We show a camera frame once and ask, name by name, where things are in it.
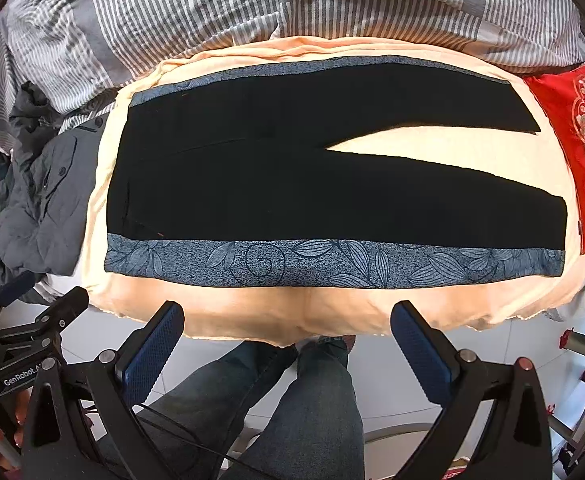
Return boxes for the black pants with blue trim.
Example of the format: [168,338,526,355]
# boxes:
[105,55,568,289]

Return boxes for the person's left hand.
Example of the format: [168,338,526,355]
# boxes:
[0,389,31,472]

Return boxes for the grey button shirt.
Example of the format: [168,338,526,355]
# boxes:
[0,81,106,284]

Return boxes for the person's legs in jeans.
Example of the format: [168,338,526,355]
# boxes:
[99,335,366,480]

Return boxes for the peach blanket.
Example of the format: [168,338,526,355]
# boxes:
[76,36,585,346]

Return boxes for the grey striped duvet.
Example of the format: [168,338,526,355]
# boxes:
[0,0,585,152]

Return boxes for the black cable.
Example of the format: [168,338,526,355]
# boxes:
[132,401,274,480]

